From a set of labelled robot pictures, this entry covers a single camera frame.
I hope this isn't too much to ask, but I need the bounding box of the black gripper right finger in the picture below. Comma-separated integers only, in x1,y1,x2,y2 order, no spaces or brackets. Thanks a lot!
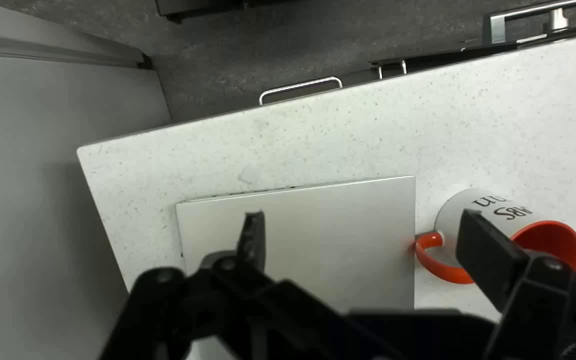
454,208,576,360

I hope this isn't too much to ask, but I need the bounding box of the silver cabinet door handle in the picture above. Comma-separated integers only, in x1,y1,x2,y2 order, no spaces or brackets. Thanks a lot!
370,58,410,82

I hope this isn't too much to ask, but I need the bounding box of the metal oven door handle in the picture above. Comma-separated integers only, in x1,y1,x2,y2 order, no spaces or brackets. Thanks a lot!
488,0,576,46

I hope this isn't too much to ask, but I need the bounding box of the white mug with orange handle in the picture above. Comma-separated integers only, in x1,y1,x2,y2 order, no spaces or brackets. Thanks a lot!
413,188,576,288

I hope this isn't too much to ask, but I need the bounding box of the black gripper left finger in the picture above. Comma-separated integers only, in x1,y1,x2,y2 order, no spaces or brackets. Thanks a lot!
98,209,396,360

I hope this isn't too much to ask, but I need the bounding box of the silver closed laptop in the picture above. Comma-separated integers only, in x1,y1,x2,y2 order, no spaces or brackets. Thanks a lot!
174,174,418,316

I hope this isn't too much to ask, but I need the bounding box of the silver drawer handle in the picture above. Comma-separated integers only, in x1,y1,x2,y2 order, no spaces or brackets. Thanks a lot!
258,73,347,107

